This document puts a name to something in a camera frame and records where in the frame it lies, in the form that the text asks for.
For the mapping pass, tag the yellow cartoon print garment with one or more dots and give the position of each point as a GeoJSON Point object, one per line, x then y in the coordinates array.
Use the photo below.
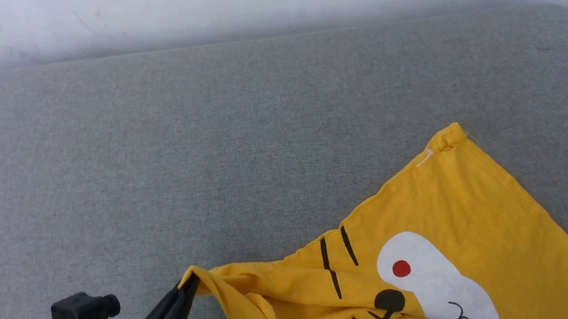
{"type": "Point", "coordinates": [450, 207]}

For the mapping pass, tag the grey fabric sofa cushion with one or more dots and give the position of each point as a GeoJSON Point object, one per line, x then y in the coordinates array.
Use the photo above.
{"type": "Point", "coordinates": [242, 147]}

